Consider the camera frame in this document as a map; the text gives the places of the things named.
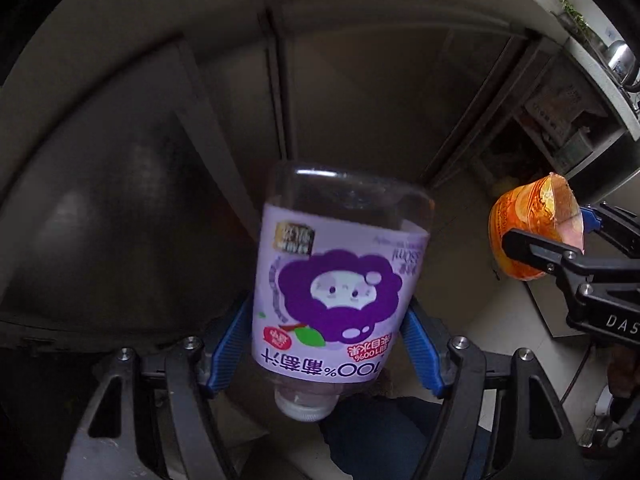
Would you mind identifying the steel kettle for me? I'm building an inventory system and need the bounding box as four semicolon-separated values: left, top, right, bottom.
604;40;639;86

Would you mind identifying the orange plastic cup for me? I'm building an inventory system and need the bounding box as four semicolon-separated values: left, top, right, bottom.
488;174;585;281

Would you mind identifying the purple grape juice bottle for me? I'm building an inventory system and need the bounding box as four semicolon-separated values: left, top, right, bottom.
252;162;434;422

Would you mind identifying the blue trousers leg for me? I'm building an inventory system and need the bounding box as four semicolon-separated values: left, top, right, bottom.
319;396;492;480

